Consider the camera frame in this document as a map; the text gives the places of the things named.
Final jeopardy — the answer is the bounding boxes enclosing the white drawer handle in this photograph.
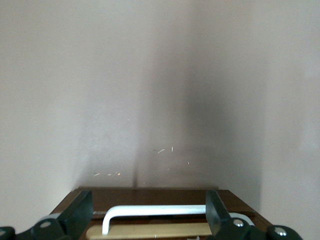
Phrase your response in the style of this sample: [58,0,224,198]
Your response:
[101,204,256,236]

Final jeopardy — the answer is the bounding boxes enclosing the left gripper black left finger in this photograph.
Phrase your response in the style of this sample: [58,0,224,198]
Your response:
[0,189,94,240]

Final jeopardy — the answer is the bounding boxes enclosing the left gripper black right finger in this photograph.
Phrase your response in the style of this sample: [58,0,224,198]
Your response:
[205,189,305,240]

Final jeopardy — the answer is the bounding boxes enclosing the wooden drawer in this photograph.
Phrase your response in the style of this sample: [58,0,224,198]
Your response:
[49,186,275,240]

